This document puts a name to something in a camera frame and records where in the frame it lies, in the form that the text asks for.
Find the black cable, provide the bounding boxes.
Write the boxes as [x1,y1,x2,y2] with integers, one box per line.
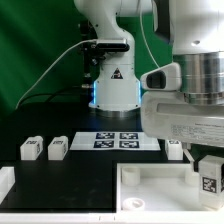
[19,87,84,106]

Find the white square tabletop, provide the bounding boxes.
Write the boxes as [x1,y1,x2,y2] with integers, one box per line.
[116,163,224,213]

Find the white left obstacle wall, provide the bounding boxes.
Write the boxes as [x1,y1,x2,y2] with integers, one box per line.
[0,167,15,204]

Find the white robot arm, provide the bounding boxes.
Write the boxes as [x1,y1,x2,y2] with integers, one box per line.
[74,0,224,147]

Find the grey cable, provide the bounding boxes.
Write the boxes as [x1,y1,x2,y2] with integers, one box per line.
[15,39,98,110]

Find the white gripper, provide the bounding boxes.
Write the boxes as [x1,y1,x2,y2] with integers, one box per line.
[141,91,224,172]

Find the white sheet with AprilTags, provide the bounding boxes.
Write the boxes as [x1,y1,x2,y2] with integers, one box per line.
[70,131,160,151]

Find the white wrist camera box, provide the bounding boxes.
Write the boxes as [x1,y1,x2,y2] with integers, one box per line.
[140,62,182,91]

